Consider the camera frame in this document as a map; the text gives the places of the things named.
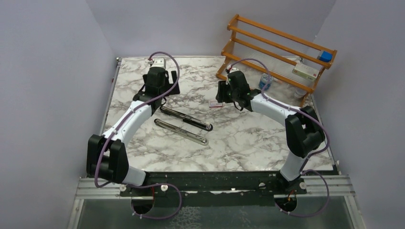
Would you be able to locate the red white staple box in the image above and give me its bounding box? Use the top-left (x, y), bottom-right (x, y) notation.
top-left (209, 101), bottom-right (223, 108)

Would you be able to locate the blue white cup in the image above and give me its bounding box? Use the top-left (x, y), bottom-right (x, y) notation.
top-left (258, 73), bottom-right (274, 91)

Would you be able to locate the white bottle behind rack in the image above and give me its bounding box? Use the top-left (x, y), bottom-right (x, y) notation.
top-left (294, 88), bottom-right (307, 99)

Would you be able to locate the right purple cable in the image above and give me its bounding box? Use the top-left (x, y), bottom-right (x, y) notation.
top-left (226, 58), bottom-right (331, 177)

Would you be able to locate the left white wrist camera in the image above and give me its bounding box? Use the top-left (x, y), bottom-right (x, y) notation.
top-left (148, 58), bottom-right (166, 69)

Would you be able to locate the orange wooden shelf rack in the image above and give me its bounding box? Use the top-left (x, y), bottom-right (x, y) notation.
top-left (216, 14), bottom-right (337, 107)

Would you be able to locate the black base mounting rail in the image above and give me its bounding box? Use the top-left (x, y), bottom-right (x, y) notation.
top-left (120, 171), bottom-right (307, 208)

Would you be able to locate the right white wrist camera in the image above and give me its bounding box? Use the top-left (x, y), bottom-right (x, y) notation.
top-left (225, 67), bottom-right (239, 74)

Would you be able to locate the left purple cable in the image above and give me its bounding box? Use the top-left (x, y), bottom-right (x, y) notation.
top-left (94, 52), bottom-right (181, 189)

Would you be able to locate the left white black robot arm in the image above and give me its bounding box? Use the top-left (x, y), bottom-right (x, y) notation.
top-left (86, 66), bottom-right (180, 196)

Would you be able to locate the white red carton box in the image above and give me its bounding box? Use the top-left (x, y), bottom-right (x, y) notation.
top-left (292, 62), bottom-right (319, 81)

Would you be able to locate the beige black stapler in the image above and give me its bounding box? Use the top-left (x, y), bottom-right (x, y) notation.
top-left (154, 106), bottom-right (213, 146)

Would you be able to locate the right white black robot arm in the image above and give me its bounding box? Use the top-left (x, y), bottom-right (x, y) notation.
top-left (216, 68), bottom-right (326, 194)

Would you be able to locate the blue cube on shelf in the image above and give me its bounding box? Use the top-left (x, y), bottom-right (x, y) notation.
top-left (317, 51), bottom-right (333, 62)

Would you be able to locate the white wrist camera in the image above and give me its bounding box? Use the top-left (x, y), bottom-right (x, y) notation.
top-left (148, 58), bottom-right (166, 69)
top-left (225, 67), bottom-right (239, 74)

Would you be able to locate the purple cable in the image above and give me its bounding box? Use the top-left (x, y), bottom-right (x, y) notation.
top-left (226, 58), bottom-right (331, 177)
top-left (94, 52), bottom-right (181, 189)

